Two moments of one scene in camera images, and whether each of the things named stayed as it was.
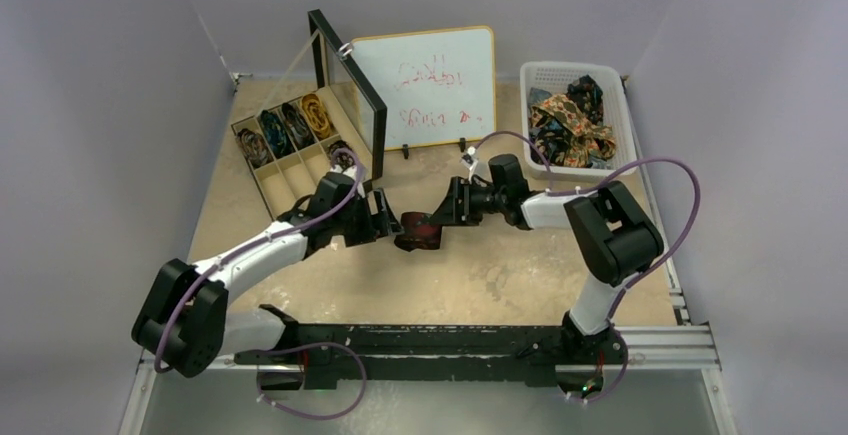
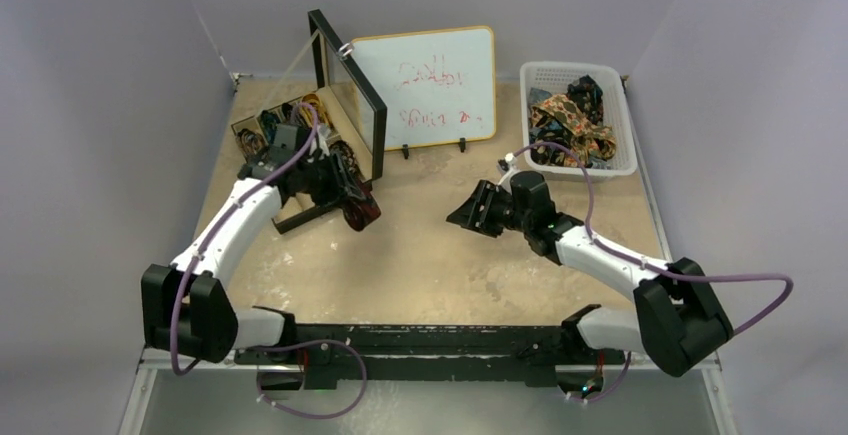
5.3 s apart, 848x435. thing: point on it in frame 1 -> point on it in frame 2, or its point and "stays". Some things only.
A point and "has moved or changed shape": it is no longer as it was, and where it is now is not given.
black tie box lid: (348, 83) stays
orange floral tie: (591, 139) stays
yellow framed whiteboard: (437, 87) stays
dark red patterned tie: (418, 232) has moved or changed shape
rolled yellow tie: (316, 114) stays
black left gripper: (368, 231) -> (340, 182)
